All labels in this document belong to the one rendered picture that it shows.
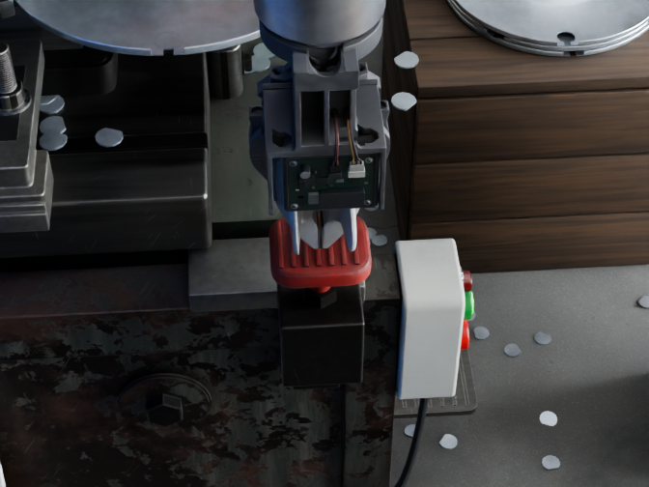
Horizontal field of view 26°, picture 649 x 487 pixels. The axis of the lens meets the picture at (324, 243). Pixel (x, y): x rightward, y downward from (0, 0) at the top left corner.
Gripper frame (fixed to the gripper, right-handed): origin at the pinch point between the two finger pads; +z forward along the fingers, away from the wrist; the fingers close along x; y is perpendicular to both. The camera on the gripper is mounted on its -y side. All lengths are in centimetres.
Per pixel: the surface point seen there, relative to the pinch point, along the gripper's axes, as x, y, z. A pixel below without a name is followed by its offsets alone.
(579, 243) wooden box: 40, -63, 72
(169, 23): -10.4, -22.3, -0.4
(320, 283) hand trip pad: -0.2, 3.0, 2.7
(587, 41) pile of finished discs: 37, -67, 40
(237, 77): -5.5, -28.3, 10.6
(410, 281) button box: 7.8, -7.6, 15.1
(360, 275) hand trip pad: 2.6, 2.8, 2.3
